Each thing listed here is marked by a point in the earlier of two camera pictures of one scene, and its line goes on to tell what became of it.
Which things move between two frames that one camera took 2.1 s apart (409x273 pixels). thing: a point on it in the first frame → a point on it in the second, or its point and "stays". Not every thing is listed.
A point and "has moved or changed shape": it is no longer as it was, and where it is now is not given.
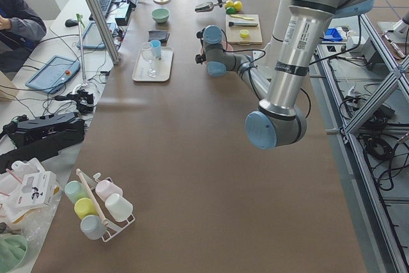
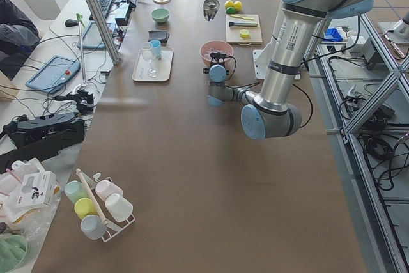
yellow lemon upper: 229,3 stays
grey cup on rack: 92,227 stays
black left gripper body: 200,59 → 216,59
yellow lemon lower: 238,5 stays
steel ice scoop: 207,6 has moved or changed shape
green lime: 231,10 stays
